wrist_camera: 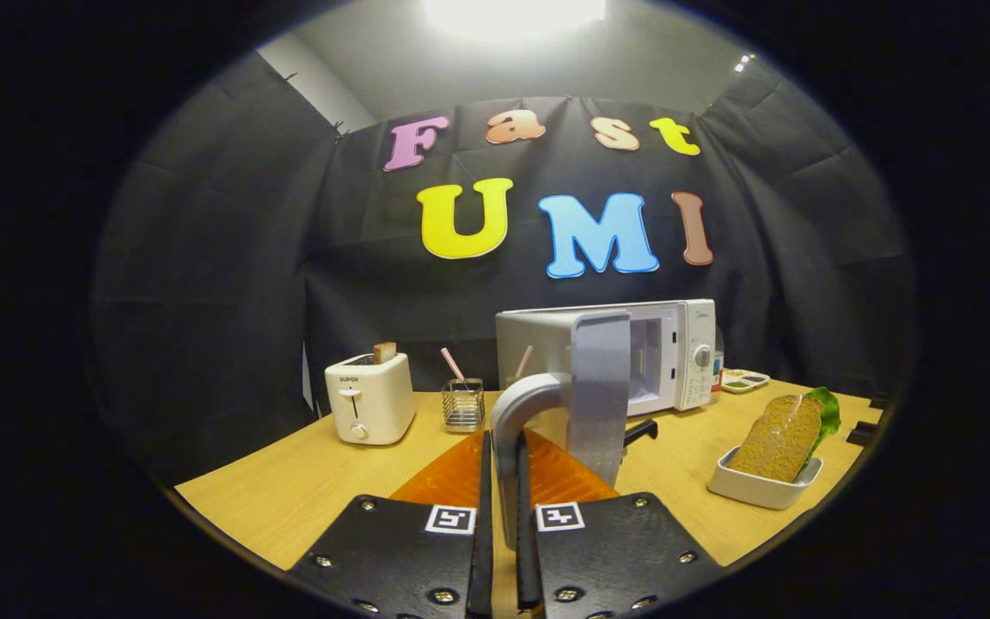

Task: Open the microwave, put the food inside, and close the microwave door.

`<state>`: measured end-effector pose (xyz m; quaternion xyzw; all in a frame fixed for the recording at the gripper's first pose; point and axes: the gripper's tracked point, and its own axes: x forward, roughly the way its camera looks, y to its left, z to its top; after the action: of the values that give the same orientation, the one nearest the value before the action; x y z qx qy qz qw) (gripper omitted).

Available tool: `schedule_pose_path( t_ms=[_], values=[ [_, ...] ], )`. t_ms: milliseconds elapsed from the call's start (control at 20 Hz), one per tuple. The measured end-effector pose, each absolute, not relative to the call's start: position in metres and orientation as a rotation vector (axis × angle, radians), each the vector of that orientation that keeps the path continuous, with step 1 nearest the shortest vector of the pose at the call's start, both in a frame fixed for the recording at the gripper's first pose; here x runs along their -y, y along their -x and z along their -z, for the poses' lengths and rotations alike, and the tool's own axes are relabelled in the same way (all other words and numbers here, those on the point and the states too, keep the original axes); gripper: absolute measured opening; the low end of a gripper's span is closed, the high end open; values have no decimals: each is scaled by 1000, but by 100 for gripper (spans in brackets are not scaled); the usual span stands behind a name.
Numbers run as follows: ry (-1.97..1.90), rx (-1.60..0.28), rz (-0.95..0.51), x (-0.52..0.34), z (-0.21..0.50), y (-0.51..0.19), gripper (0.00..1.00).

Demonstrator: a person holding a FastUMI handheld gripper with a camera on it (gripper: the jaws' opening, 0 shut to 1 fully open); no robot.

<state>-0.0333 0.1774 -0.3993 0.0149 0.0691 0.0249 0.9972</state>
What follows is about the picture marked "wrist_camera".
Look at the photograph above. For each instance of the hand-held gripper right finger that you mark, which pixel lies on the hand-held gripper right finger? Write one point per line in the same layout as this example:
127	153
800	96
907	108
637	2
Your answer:
525	550

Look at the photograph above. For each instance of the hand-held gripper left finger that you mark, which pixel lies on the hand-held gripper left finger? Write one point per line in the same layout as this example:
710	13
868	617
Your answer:
484	533

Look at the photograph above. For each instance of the white microwave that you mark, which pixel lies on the white microwave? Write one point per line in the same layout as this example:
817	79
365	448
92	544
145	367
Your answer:
684	344

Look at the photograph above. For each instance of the brown bread lettuce sandwich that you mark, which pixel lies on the brown bread lettuce sandwich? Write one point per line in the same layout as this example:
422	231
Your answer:
783	438

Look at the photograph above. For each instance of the small black object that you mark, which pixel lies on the small black object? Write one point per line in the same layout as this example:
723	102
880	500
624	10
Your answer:
641	429

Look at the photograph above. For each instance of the pink striped straw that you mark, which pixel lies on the pink striped straw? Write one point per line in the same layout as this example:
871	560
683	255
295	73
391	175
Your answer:
452	364

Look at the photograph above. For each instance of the white toaster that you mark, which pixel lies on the white toaster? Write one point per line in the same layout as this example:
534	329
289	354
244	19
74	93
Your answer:
370	400

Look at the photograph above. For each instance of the toast slice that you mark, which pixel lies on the toast slice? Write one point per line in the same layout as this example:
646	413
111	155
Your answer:
385	352

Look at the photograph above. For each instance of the white rectangular dish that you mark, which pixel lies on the white rectangular dish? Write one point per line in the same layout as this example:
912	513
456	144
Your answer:
757	492

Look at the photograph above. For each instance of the plastic bottle red label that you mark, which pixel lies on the plastic bottle red label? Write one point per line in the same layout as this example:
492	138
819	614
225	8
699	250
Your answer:
718	361

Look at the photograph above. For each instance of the white divided dish with beans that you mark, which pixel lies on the white divided dish with beans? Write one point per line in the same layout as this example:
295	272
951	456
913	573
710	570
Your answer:
744	381

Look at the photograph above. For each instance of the black blocks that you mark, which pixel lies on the black blocks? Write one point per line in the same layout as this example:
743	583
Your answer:
866	430

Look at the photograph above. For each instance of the black backdrop cloth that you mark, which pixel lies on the black backdrop cloth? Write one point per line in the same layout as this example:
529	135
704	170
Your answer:
220	258

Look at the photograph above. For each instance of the large ceiling light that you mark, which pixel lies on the large ceiling light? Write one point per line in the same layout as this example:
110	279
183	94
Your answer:
512	13

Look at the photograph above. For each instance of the small ceiling light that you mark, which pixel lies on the small ceiling light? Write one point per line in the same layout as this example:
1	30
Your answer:
743	63

